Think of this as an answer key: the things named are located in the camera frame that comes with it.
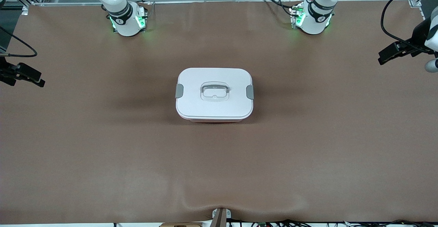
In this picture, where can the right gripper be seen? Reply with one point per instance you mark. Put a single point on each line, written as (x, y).
(4, 70)

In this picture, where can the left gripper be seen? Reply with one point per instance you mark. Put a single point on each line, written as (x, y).
(418, 35)

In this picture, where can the white box lid grey latches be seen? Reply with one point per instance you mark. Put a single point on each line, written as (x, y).
(212, 112)

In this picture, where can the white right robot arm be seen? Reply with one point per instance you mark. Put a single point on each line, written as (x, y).
(119, 11)

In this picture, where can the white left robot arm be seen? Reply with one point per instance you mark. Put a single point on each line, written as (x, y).
(318, 14)

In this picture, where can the pink plastic storage box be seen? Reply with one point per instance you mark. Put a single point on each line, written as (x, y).
(215, 121)

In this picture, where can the white perforated edge strip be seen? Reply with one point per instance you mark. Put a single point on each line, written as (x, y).
(423, 14)

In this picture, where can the brown table mat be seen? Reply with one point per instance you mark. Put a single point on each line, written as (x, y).
(308, 151)

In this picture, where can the metal clamp bracket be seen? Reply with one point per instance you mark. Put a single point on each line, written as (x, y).
(220, 218)

